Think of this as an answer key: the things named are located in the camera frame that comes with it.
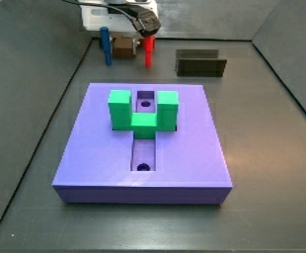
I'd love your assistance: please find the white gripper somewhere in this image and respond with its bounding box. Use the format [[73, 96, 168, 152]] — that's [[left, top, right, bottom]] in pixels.
[[79, 0, 159, 56]]

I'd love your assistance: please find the brown T-shaped block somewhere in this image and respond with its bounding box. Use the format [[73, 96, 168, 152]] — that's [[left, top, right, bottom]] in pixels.
[[112, 36, 136, 58]]

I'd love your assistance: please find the black angle fixture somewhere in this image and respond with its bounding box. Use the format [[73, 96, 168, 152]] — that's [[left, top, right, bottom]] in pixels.
[[175, 49, 227, 77]]

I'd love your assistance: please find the blue peg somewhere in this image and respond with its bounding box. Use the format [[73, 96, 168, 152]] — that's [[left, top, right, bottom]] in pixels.
[[100, 27, 112, 66]]

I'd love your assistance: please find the red peg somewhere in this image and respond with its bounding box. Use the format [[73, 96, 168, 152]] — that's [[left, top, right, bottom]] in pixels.
[[144, 36, 154, 67]]

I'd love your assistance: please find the green U-shaped block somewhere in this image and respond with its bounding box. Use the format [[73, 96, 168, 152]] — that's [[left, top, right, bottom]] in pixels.
[[108, 90, 179, 139]]

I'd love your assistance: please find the purple base block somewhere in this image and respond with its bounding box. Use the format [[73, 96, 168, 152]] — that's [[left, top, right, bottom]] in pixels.
[[52, 83, 232, 204]]

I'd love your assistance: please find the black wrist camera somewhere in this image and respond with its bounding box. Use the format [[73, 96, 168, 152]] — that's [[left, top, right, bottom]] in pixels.
[[128, 5, 160, 38]]

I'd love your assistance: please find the black cable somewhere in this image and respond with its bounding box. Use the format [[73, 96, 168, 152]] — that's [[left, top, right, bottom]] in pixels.
[[61, 0, 140, 26]]

